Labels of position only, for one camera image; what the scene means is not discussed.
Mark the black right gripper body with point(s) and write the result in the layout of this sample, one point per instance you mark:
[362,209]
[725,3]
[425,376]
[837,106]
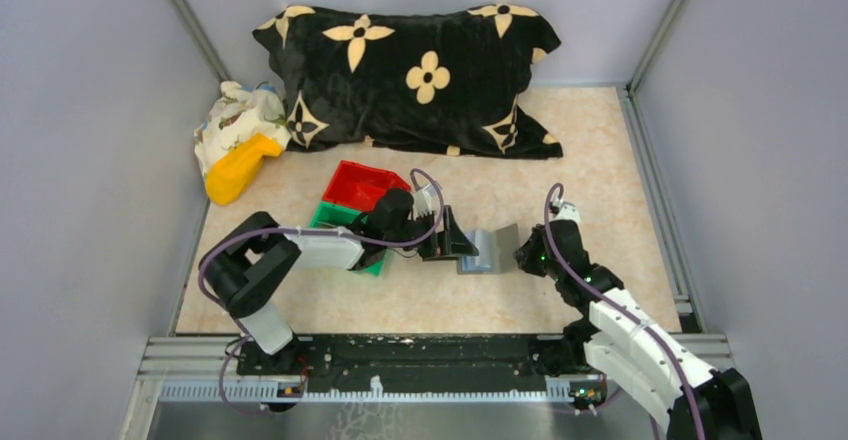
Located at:
[536,259]

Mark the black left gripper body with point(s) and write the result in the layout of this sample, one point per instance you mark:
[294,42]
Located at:
[413,228]

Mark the red plastic bin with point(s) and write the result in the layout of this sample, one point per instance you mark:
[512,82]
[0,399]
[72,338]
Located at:
[358,187]

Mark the green plastic bin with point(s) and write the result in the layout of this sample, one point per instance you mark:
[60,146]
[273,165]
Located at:
[328,215]

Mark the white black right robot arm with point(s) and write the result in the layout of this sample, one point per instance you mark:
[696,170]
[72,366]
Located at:
[685,396]

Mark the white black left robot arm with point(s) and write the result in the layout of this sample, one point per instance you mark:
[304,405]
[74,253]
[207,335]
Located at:
[243,271]

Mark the black floral pillow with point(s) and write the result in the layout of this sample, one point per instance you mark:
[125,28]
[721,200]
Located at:
[445,84]

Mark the yellow and white cloth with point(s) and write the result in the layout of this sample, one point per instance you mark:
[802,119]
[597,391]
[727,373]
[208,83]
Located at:
[243,128]

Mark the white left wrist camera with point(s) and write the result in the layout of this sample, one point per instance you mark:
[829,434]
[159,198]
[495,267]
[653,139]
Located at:
[427,200]

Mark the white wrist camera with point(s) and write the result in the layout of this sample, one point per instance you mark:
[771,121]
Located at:
[427,200]
[563,210]

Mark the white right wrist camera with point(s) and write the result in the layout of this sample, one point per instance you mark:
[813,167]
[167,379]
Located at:
[563,210]

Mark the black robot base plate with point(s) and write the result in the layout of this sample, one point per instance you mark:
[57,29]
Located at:
[427,367]

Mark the aluminium frame rail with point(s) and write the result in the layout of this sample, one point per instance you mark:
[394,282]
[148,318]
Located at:
[204,361]

